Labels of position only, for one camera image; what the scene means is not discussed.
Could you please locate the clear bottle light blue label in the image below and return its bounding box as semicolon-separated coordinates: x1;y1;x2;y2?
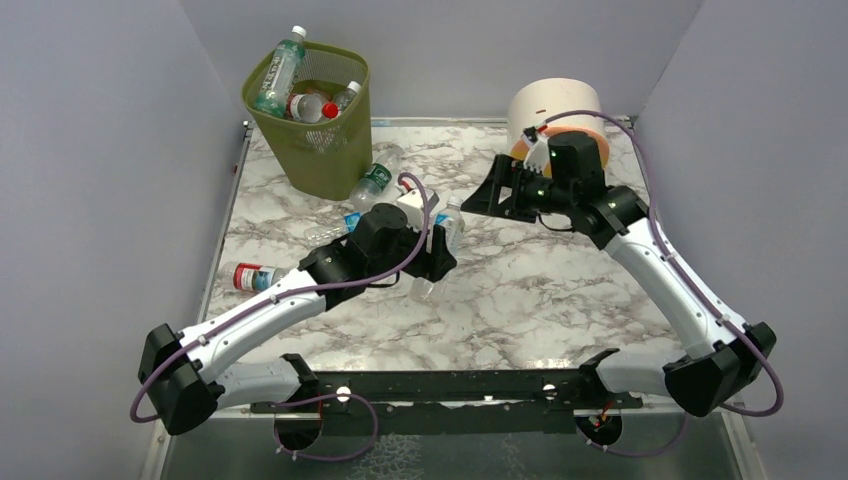
408;196;466;304

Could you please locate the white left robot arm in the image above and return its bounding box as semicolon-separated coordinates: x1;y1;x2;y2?
130;203;462;435

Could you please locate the clear bottle dark green label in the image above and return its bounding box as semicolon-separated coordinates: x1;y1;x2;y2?
349;145;403;213

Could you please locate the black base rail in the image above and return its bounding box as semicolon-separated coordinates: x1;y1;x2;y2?
249;358;642;438

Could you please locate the clear bottle blue band label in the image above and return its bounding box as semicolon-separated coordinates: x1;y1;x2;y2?
304;212;361;246

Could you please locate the cream cylinder with coloured face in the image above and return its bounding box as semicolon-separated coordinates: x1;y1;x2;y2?
507;78;610;168

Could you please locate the green tea bottle white cap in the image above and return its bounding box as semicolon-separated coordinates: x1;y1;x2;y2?
254;25;307;118

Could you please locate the green plastic waste bin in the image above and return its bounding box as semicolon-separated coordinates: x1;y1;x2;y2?
241;41;372;201

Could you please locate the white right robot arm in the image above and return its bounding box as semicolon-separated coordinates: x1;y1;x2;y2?
461;131;777;417

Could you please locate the clear bottle red blue label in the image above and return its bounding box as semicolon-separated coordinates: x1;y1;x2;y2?
218;261;285;292

